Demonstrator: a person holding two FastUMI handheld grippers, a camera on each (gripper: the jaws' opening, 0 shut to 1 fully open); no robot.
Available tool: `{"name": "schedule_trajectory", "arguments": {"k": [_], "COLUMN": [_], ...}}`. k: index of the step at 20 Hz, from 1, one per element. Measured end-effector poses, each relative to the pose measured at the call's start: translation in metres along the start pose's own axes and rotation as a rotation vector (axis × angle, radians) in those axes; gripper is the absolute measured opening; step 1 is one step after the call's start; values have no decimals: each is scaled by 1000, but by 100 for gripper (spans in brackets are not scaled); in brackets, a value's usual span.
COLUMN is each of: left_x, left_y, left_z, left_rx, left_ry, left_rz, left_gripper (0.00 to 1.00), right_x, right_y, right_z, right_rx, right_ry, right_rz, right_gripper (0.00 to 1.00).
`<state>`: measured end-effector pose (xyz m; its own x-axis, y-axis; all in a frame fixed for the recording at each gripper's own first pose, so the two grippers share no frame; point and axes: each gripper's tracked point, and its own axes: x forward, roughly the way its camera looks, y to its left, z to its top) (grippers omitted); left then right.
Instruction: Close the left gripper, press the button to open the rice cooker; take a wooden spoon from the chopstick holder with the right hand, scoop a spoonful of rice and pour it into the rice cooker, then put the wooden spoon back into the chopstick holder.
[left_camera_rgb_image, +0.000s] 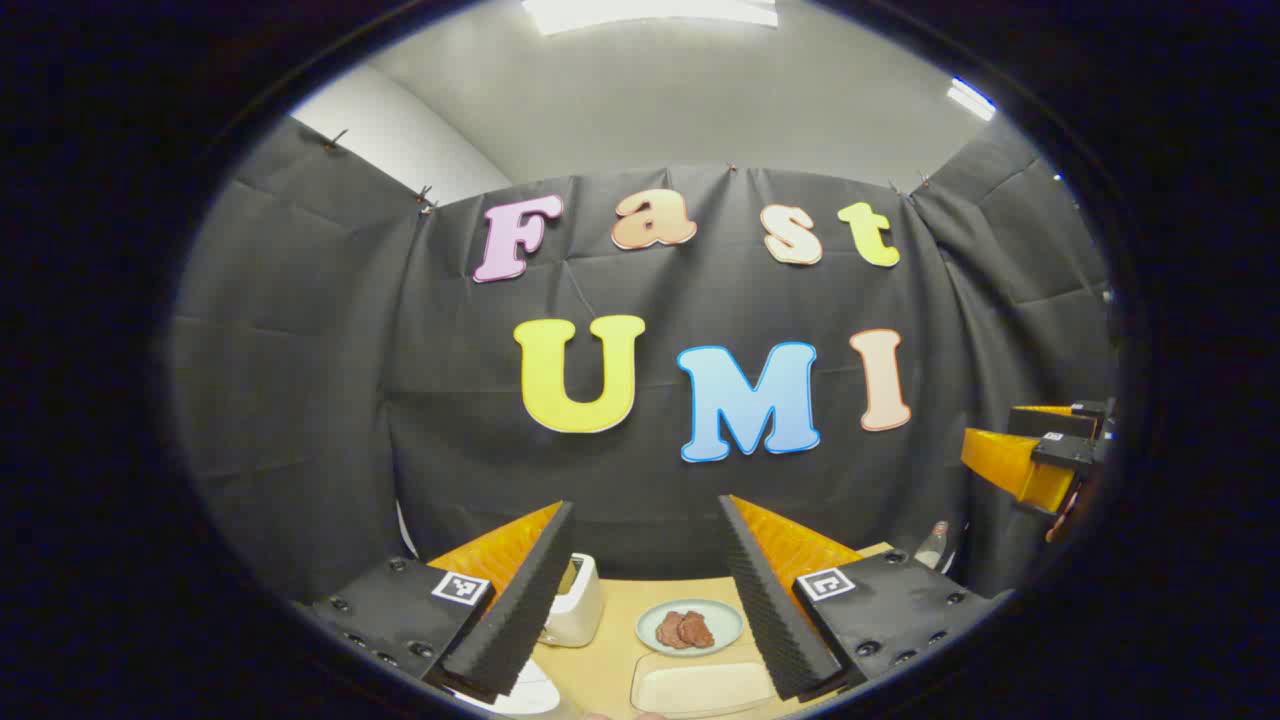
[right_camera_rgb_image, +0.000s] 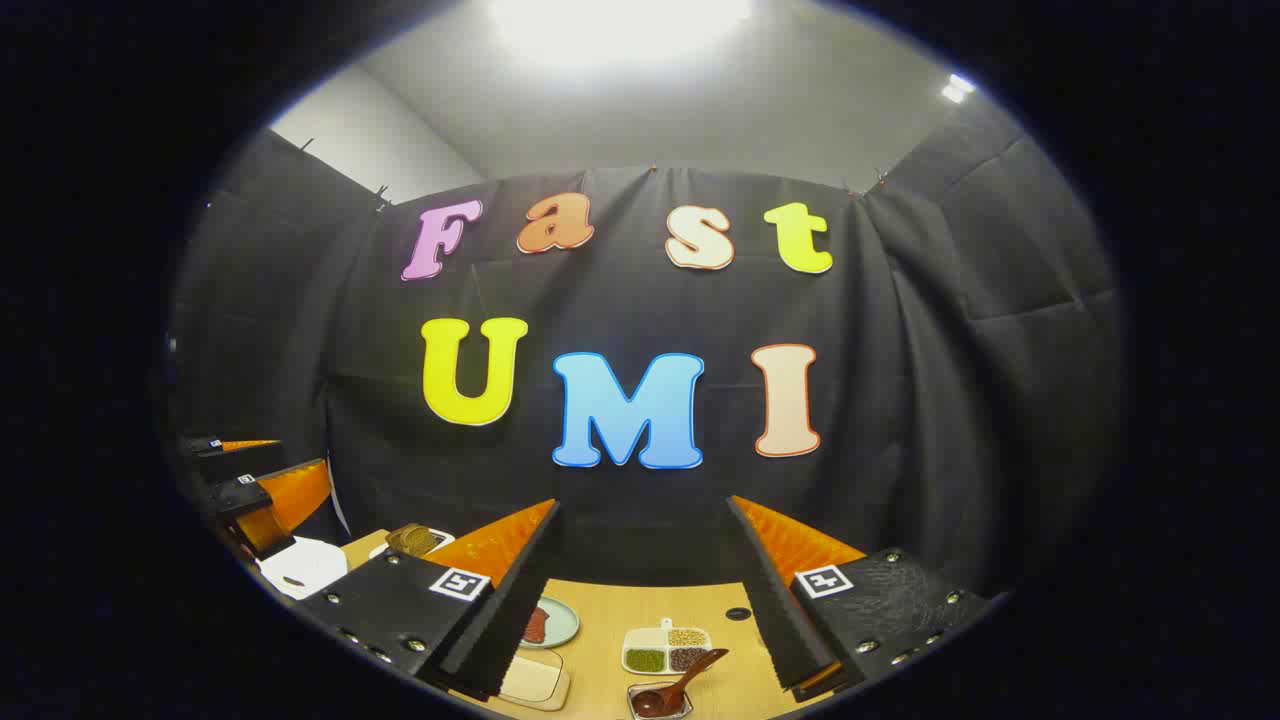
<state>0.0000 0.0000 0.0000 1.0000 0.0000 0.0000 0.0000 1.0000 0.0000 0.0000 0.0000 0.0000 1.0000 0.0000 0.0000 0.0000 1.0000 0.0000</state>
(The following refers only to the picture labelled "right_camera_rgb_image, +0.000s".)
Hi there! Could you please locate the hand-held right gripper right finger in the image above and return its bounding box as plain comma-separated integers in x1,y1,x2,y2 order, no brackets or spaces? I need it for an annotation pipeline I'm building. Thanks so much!
725,494,1001,703

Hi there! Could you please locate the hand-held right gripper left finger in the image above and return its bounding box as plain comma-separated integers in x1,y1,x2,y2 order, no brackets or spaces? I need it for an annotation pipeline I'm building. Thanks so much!
296,498,563,701

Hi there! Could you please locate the white rice cooker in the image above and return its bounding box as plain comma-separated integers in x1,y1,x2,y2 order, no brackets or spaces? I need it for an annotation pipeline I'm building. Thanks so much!
257,536,350,602

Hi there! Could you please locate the brown wooden spoon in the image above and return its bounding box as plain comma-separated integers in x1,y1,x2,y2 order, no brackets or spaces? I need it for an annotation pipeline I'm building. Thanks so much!
632,648,729,719

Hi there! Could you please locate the clear chopstick holder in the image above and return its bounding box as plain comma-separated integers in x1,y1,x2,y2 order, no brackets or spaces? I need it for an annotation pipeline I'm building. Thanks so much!
627,680,696,720

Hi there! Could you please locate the pale green plate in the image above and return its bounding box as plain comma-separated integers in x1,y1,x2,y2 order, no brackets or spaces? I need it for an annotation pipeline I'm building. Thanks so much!
519,596,581,650

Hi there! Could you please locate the beige rectangular board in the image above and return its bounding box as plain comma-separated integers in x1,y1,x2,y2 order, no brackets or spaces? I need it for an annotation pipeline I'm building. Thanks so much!
497,648,572,713

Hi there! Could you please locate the white toaster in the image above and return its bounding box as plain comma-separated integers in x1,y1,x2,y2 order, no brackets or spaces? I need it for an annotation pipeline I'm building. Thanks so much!
368,527,457,561

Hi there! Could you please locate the white divided dish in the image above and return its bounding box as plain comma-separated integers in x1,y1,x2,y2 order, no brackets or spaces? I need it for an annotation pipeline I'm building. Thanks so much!
621,618,713,676

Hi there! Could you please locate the black backdrop cloth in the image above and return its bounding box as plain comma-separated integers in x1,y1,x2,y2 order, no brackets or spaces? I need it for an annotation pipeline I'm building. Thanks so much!
165,95,1126,601

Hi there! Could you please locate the large ceiling light panel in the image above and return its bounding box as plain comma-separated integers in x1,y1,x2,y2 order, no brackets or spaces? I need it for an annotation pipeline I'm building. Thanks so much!
488,0,753,71

